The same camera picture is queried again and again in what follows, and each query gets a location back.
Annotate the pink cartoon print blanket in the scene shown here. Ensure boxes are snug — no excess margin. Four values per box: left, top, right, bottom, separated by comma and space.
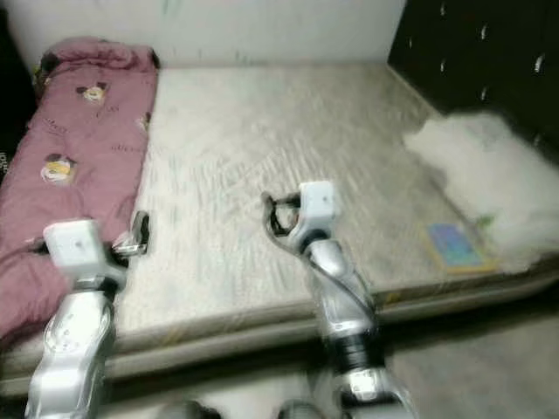
0, 37, 160, 350

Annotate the colourful children's board book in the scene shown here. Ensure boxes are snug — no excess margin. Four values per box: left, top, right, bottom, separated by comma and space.
421, 222, 499, 275

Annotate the grey robot left leg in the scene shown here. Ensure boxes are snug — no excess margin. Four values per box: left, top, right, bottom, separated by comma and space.
166, 402, 215, 419

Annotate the grey robot leg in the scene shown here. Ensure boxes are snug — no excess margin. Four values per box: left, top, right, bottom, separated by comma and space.
166, 402, 215, 419
279, 400, 328, 419

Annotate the black tufted headboard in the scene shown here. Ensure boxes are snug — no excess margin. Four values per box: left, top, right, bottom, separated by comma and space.
389, 0, 559, 158

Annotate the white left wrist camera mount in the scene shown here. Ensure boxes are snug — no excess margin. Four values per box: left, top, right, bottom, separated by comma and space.
44, 218, 113, 285

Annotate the white pillow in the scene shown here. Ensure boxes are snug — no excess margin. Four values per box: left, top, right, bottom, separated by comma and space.
402, 112, 559, 271

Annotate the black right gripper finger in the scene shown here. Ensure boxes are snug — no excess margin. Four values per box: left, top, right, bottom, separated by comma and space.
260, 192, 286, 237

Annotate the white quilted mattress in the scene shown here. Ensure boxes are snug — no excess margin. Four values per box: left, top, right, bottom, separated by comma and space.
0, 61, 559, 398

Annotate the grey robot right leg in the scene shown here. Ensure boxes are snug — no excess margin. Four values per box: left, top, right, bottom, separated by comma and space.
279, 400, 328, 419

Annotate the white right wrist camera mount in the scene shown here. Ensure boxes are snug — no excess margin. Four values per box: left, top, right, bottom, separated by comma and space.
297, 181, 342, 245

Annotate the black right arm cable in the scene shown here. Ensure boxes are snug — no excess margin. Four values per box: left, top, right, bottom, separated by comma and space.
301, 237, 378, 317

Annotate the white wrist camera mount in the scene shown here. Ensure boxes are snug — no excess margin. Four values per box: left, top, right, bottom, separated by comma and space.
297, 181, 342, 245
44, 218, 113, 285

